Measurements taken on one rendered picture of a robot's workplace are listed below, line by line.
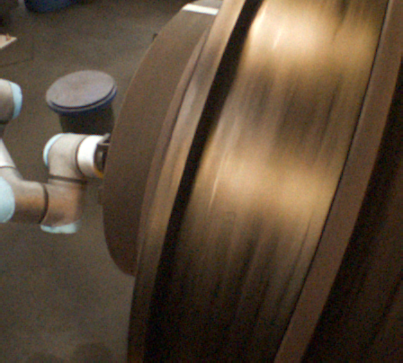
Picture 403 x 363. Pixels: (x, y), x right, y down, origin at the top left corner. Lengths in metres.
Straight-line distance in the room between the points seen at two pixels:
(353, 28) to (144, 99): 0.15
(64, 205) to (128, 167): 0.62
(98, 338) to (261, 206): 1.39
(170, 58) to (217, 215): 0.15
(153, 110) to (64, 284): 1.43
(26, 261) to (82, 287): 0.28
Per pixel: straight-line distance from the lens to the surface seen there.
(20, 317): 1.65
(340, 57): 0.16
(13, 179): 0.86
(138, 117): 0.27
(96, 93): 1.77
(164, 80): 0.27
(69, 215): 0.90
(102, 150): 0.82
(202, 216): 0.16
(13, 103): 1.36
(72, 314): 1.59
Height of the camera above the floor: 1.38
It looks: 43 degrees down
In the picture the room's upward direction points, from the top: straight up
